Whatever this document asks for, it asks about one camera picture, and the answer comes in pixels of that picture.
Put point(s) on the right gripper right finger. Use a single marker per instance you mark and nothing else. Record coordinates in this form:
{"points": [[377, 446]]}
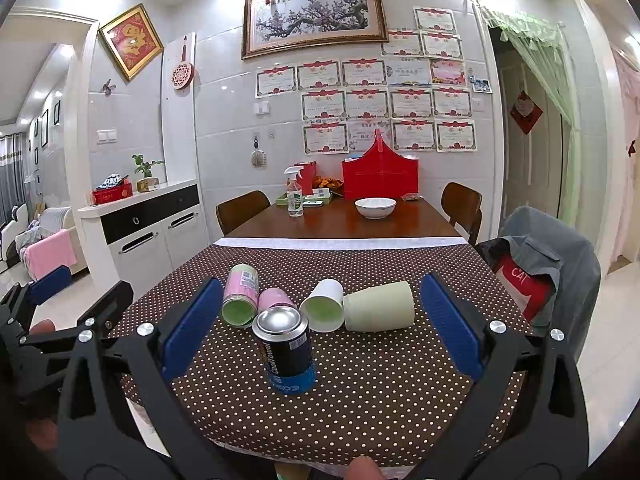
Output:
{"points": [[525, 415]]}

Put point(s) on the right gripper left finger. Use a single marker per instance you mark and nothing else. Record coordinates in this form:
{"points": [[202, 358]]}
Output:
{"points": [[97, 436]]}

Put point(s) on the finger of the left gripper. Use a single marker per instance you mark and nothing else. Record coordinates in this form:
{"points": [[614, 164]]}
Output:
{"points": [[19, 303], [104, 315]]}

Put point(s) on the dark blue cup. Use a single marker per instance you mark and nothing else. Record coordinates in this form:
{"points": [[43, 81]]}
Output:
{"points": [[284, 343]]}

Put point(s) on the pink green labelled cup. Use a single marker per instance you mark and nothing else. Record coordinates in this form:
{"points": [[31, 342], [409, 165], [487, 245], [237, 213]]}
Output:
{"points": [[241, 294]]}

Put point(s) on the large pale green cup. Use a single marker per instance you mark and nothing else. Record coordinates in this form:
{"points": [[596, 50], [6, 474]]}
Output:
{"points": [[379, 308]]}

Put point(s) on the white paper cup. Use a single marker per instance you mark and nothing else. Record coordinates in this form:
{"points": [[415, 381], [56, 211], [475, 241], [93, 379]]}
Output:
{"points": [[323, 308]]}

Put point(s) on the left hand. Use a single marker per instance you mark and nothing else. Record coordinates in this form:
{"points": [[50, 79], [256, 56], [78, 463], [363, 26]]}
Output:
{"points": [[43, 327]]}

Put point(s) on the right hand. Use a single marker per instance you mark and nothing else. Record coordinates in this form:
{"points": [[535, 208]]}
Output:
{"points": [[363, 468]]}

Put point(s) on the pink towel on sofa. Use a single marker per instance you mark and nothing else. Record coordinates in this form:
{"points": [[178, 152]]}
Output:
{"points": [[48, 254]]}

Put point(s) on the white sideboard cabinet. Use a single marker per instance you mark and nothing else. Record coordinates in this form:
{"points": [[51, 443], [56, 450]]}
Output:
{"points": [[143, 238]]}

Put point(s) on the red cat bag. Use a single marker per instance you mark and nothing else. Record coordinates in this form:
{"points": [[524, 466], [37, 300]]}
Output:
{"points": [[530, 292]]}

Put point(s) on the red box on sideboard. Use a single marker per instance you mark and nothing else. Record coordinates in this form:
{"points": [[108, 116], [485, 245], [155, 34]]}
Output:
{"points": [[114, 187]]}

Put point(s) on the small potted plant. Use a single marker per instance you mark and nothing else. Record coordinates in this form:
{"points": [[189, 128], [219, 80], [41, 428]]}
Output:
{"points": [[144, 168]]}

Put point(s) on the left brown chair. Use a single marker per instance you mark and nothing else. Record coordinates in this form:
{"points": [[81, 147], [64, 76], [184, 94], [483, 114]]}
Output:
{"points": [[233, 213]]}

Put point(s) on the brown chair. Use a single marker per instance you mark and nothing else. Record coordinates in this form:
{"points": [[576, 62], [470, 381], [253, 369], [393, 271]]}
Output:
{"points": [[233, 213], [462, 205]]}

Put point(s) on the grey jacket on chair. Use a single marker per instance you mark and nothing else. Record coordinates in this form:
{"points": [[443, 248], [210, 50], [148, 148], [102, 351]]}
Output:
{"points": [[543, 245]]}

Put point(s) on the right brown chair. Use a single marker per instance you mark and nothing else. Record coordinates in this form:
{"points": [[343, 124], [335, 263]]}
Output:
{"points": [[462, 205]]}

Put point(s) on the clear spray bottle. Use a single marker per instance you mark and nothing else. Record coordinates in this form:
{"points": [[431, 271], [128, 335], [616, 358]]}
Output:
{"points": [[294, 191]]}

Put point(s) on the red envelope box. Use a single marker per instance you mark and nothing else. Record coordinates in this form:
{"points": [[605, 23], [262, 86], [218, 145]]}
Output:
{"points": [[305, 178]]}

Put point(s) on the white bowl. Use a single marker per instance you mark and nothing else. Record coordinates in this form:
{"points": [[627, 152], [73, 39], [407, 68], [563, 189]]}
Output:
{"points": [[375, 208]]}

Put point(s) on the green tray with boxes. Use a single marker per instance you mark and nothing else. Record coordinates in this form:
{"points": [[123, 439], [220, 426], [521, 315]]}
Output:
{"points": [[318, 197]]}

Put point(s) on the red gift bag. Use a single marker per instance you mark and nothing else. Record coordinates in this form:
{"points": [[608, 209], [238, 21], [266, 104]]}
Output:
{"points": [[380, 172]]}

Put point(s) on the gold framed red picture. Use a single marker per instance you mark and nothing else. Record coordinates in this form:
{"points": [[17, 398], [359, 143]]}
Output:
{"points": [[131, 41]]}

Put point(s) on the red door decoration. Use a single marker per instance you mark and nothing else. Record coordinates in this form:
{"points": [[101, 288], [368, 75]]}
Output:
{"points": [[525, 113]]}

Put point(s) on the plum blossom painting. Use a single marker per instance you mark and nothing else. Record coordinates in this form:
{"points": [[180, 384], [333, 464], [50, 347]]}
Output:
{"points": [[272, 26]]}

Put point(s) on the round red wall ornament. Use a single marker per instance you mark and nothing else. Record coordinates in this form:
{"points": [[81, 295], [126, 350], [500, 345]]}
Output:
{"points": [[183, 73]]}

